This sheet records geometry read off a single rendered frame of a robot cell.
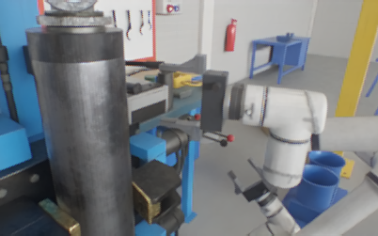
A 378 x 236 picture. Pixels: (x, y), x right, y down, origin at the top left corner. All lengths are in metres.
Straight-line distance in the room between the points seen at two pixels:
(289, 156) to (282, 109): 0.11
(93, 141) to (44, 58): 0.21
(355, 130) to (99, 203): 0.66
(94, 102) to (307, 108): 0.45
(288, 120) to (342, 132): 0.20
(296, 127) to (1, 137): 0.76
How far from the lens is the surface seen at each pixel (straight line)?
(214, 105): 0.59
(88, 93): 0.63
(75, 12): 0.65
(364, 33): 2.89
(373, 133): 0.74
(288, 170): 0.63
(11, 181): 0.93
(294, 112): 0.57
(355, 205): 1.08
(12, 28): 1.06
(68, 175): 0.74
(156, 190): 0.87
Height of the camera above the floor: 1.53
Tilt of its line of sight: 23 degrees down
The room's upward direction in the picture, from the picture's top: 2 degrees clockwise
